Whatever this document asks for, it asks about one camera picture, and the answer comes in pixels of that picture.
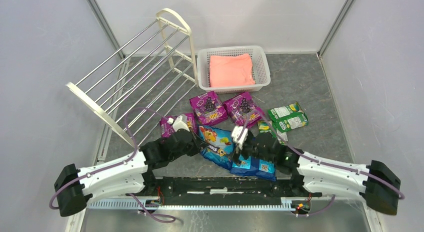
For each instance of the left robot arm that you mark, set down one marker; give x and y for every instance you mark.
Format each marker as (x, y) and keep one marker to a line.
(76, 187)

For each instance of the purple candy bag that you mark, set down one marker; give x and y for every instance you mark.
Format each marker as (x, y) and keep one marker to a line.
(208, 109)
(167, 129)
(242, 108)

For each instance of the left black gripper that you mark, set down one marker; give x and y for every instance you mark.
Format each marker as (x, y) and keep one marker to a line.
(192, 140)

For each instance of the purple candy bag right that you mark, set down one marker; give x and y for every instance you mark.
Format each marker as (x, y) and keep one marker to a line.
(242, 108)

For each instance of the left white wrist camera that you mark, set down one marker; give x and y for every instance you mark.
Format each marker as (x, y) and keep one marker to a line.
(179, 123)

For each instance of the purple candy bag middle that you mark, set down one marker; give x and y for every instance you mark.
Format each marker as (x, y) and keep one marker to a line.
(208, 109)

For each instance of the blue candy bag with fruits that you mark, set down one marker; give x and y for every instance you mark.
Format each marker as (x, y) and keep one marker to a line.
(219, 145)

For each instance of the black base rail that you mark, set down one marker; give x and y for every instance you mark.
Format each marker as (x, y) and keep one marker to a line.
(223, 190)

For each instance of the pink folded cloth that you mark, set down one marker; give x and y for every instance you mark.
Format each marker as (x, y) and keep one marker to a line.
(225, 71)

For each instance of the purple candy bag left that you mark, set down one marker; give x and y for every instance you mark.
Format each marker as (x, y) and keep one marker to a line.
(167, 129)

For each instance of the white plastic basket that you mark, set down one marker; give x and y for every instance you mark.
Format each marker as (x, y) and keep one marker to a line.
(260, 68)

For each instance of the blue candy bag back side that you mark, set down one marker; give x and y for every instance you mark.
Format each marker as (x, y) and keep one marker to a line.
(254, 167)

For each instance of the cream metal shelf rack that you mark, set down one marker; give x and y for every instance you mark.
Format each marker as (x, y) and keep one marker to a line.
(161, 64)

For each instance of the green candy bag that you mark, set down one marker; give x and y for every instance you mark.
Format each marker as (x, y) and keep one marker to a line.
(288, 117)
(270, 127)

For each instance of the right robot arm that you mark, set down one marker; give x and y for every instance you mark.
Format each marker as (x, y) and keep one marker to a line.
(375, 184)

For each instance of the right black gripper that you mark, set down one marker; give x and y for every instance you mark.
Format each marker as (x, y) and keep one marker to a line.
(245, 150)

